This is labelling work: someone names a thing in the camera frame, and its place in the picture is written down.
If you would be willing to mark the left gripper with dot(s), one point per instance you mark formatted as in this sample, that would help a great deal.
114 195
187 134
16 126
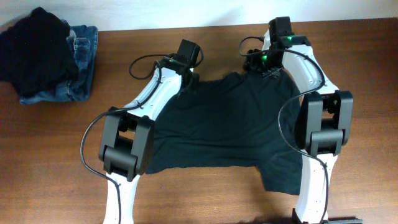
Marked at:
193 86

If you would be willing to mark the black Nike t-shirt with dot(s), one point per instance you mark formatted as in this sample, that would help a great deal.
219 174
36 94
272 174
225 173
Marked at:
232 122

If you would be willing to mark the black folded garment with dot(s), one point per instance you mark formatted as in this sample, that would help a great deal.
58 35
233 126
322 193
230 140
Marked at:
35 54

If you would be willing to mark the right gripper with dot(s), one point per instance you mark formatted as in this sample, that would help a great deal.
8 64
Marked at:
254 61

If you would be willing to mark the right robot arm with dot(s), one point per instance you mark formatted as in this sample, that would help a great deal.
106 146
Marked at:
323 123

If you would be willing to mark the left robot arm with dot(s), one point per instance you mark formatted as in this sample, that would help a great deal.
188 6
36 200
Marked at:
128 136

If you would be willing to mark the folded blue jeans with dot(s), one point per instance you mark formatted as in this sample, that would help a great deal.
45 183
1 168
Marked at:
83 43

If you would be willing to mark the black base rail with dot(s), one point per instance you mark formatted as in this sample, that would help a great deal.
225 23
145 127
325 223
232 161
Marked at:
342 221

